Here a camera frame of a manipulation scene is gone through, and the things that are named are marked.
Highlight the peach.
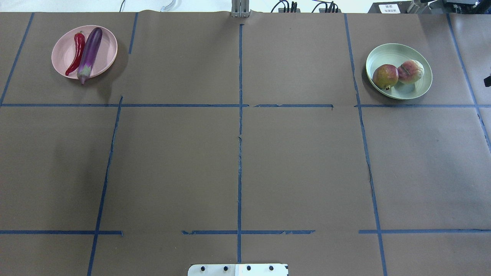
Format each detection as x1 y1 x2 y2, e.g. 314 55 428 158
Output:
397 59 425 84

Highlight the red yellow pomegranate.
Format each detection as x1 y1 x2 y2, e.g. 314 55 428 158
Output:
372 64 399 90

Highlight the purple eggplant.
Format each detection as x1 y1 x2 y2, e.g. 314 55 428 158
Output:
77 27 103 85

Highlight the red chili pepper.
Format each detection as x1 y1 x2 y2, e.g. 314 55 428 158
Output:
65 31 86 76

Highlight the green plate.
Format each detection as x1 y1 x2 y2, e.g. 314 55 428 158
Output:
365 43 433 100

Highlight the pink plate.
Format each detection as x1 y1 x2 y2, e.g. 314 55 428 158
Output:
51 25 118 80

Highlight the aluminium frame post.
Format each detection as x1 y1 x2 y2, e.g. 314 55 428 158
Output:
231 0 250 18

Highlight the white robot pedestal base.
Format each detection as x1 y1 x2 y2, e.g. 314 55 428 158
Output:
187 263 289 276

